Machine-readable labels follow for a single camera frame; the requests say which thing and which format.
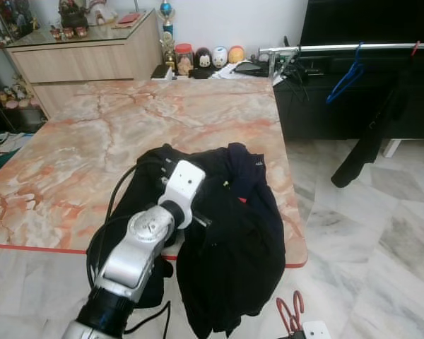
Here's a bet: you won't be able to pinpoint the marble top dining table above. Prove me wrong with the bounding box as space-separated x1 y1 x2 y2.
0 76 309 269

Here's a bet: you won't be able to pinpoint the yellow round toy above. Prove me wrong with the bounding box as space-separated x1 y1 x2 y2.
228 45 246 64

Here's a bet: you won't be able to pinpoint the black round toy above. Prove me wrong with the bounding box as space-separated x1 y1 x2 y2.
195 47 213 69

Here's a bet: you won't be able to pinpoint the dark figurine statue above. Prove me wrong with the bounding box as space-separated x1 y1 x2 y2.
57 0 90 30

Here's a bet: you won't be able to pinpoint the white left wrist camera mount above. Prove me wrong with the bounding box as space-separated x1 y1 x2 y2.
158 160 207 228

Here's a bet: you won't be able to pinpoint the gold trophy blue ball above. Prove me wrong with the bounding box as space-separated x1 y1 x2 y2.
159 0 177 68

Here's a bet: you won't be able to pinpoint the small black box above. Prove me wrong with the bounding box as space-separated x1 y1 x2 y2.
151 65 175 80

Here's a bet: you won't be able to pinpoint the silver metal clothes rack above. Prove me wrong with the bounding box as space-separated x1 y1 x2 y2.
258 42 424 80

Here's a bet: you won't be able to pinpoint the navy blue garment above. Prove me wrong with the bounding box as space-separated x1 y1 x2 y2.
223 141 287 241

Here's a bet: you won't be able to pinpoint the light wooden sideboard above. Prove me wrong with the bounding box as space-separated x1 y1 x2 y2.
6 11 163 119

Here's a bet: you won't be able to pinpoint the white round toy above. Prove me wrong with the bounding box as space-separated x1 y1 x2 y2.
212 46 229 68

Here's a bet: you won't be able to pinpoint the white papers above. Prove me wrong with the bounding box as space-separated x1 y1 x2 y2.
208 62 252 78

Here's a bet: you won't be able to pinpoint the red flat box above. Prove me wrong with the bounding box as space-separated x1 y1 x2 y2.
115 12 143 26

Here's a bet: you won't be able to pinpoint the black TV console cabinet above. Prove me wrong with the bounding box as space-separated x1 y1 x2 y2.
272 46 424 157

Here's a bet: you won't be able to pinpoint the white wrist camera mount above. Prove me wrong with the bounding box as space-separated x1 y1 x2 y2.
302 321 333 339
158 160 207 228

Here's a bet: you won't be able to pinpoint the glass display cabinet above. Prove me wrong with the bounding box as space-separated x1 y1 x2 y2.
0 0 40 49

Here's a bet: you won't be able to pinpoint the black flat television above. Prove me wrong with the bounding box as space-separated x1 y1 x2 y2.
299 0 424 47

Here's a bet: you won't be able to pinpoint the glass jar red lid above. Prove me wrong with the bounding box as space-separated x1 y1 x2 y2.
175 44 196 77

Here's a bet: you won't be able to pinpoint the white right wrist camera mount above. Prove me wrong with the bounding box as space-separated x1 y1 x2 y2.
302 321 333 339

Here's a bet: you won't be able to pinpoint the black jacket green logo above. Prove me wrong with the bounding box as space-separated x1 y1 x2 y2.
88 143 287 338

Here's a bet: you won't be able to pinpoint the black wallet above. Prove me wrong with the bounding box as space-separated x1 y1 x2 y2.
235 62 271 77

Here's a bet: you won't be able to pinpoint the blue plastic hanger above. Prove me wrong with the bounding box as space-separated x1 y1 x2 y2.
325 42 365 105

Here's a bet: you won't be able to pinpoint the long black garment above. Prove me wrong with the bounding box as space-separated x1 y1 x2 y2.
331 55 421 189

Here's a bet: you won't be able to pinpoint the white figurine statue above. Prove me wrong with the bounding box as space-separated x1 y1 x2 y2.
90 0 119 25

